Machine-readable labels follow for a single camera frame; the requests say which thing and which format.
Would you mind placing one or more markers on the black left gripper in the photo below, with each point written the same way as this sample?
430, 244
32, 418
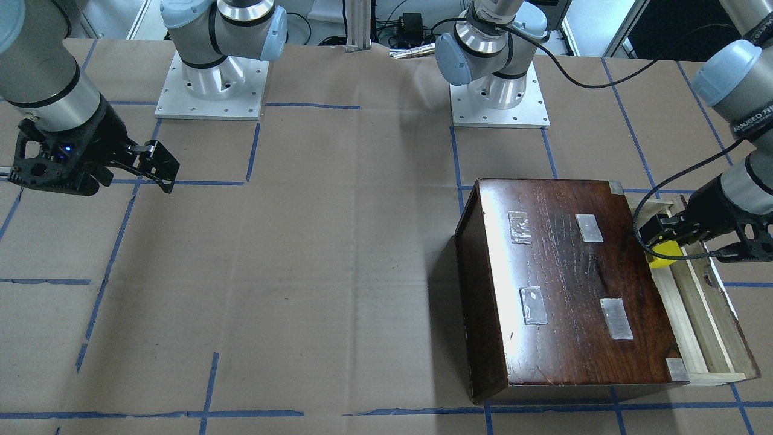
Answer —
712, 208

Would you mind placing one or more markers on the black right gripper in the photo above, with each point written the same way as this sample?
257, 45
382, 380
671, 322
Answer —
104, 140

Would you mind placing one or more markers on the yellow block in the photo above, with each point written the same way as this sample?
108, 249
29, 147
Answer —
667, 248

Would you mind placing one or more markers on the light wooden drawer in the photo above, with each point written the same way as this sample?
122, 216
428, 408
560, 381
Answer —
705, 326

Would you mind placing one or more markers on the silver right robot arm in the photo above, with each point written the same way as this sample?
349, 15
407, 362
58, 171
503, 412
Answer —
43, 81

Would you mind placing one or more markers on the dark wooden drawer cabinet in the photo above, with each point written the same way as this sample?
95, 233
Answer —
558, 300

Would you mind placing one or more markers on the brown paper table cover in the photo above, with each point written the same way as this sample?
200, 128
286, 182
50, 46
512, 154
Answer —
301, 276

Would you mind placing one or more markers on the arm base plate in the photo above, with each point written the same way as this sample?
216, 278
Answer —
492, 101
232, 90

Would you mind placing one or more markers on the aluminium frame post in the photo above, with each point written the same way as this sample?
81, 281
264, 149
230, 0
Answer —
358, 21

